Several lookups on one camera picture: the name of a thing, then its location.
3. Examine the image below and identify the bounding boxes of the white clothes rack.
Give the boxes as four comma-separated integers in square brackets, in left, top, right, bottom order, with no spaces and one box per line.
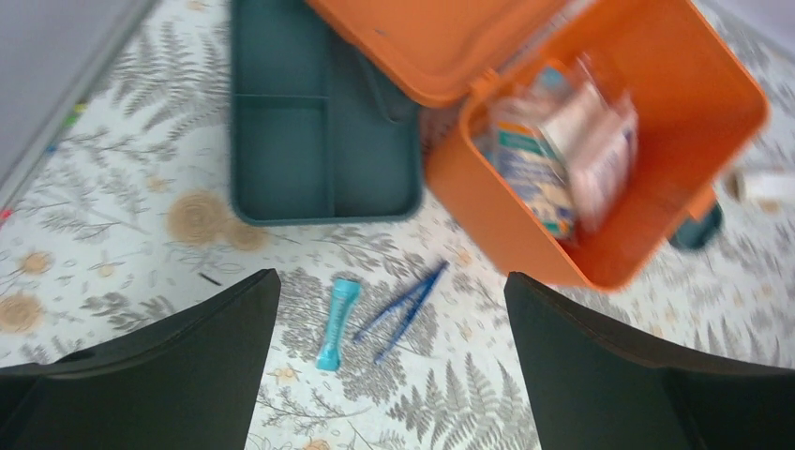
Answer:
[727,168,794,204]

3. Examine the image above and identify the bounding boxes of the teal tray insert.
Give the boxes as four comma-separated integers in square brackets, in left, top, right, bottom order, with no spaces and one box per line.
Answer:
[229,0,424,227]

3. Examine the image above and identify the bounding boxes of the blue bandage package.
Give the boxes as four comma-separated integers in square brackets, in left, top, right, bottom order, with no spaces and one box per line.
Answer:
[488,67,576,240]

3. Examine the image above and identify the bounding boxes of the orange medicine box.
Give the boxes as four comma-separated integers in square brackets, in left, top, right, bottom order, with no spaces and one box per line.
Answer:
[312,1,768,291]

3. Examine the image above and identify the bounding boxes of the white gauze packet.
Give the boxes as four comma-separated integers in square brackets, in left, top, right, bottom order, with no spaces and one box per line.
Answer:
[541,53,638,234]

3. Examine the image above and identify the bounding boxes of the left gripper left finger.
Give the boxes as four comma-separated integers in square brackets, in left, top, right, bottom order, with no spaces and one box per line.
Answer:
[1,269,281,449]

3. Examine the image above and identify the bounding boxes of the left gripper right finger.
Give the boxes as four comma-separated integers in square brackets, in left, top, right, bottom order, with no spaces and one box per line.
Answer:
[504,272,794,449]

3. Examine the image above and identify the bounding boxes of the teal small tube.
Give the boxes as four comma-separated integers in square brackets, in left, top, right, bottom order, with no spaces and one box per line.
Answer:
[316,278,361,371]

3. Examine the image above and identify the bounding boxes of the blue plastic tweezers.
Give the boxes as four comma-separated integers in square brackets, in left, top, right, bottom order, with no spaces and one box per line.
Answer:
[352,260,450,365]

